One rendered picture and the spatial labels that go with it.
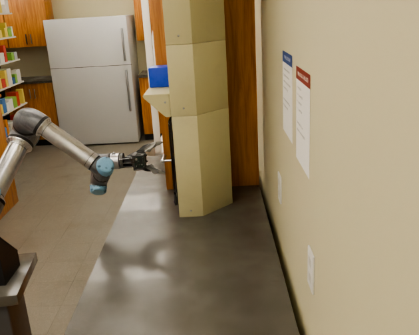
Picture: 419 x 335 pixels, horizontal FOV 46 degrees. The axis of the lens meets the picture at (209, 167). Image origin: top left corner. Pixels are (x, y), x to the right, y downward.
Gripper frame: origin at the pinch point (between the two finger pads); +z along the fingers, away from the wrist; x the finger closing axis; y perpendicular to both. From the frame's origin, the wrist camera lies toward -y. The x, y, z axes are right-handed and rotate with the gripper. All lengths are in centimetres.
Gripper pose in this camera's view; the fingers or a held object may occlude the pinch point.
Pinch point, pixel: (164, 157)
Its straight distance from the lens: 228.1
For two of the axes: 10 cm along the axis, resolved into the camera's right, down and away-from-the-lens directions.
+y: 0.0, 3.1, -9.5
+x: -0.6, -9.5, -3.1
